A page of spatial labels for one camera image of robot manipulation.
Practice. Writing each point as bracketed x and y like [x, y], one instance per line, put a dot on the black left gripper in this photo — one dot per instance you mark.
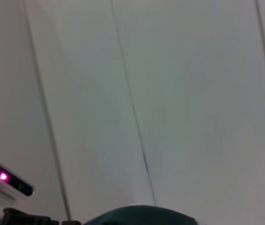
[24, 218]

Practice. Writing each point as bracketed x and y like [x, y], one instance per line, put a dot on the dark teal fabric bag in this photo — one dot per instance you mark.
[142, 215]

